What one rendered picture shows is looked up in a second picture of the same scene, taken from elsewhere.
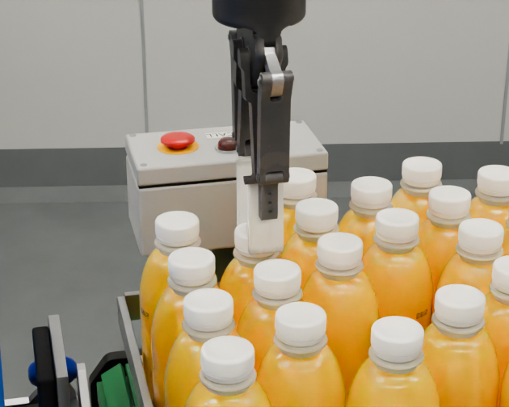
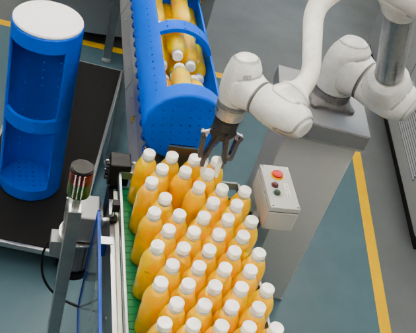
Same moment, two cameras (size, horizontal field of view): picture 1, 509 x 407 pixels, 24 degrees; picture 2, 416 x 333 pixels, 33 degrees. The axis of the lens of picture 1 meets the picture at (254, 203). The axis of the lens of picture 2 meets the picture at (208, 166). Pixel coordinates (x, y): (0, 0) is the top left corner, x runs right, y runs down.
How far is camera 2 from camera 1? 210 cm
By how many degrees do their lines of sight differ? 70
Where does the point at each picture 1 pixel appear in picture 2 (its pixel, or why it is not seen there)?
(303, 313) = (162, 167)
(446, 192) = (229, 217)
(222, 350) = (149, 151)
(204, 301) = (172, 153)
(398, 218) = (212, 200)
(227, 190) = (261, 189)
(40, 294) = not seen: outside the picture
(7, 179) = not seen: outside the picture
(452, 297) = (165, 194)
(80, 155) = not seen: outside the picture
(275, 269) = (185, 169)
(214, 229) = (257, 196)
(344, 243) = (198, 185)
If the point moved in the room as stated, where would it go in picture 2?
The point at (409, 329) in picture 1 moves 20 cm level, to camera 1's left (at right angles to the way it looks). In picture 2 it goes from (151, 182) to (161, 141)
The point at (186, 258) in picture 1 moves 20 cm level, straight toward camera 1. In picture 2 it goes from (194, 156) to (133, 143)
